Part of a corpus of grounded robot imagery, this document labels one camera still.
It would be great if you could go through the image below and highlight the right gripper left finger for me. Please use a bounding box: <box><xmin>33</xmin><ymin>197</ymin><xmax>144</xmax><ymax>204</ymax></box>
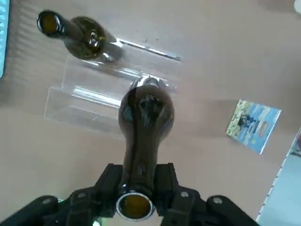
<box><xmin>0</xmin><ymin>164</ymin><xmax>123</xmax><ymax>226</ymax></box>

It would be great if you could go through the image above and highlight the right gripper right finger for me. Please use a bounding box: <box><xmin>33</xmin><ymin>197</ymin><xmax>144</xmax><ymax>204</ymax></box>
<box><xmin>154</xmin><ymin>162</ymin><xmax>259</xmax><ymax>226</ymax></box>

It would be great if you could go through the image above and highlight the dark green glass wine bottle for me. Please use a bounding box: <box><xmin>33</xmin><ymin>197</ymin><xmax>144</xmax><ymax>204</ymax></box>
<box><xmin>36</xmin><ymin>9</ymin><xmax>125</xmax><ymax>64</ymax></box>
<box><xmin>116</xmin><ymin>77</ymin><xmax>176</xmax><ymax>221</ymax></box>

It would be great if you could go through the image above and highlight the clear acrylic stepped shelf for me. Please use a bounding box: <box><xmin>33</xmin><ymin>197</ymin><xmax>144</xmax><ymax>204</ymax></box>
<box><xmin>44</xmin><ymin>37</ymin><xmax>183</xmax><ymax>140</ymax></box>

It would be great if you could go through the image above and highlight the blue printed packet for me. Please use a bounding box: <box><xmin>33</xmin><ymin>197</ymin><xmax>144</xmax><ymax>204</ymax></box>
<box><xmin>225</xmin><ymin>98</ymin><xmax>282</xmax><ymax>155</ymax></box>

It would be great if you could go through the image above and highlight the light blue plastic basket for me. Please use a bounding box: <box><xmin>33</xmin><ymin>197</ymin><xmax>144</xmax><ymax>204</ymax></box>
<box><xmin>0</xmin><ymin>0</ymin><xmax>12</xmax><ymax>79</ymax></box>

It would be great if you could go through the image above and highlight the aluminium table edge rail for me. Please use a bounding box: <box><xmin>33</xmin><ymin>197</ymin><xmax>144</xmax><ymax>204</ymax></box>
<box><xmin>255</xmin><ymin>127</ymin><xmax>301</xmax><ymax>224</ymax></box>

